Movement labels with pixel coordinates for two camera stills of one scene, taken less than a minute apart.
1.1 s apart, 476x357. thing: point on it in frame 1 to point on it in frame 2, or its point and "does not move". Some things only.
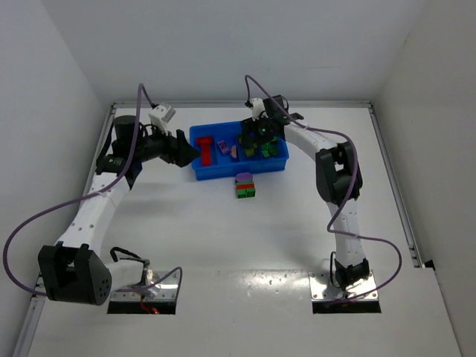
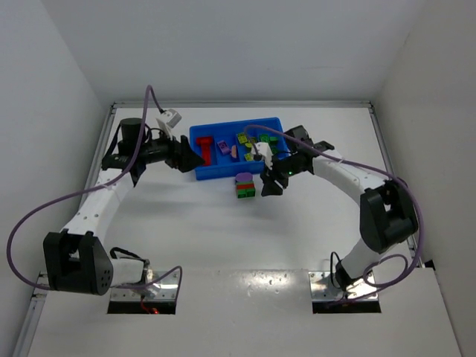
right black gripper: [253, 129] to [277, 169]
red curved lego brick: [204, 141] does not move
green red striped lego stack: [245, 189] does not move
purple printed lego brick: [223, 146] does not move
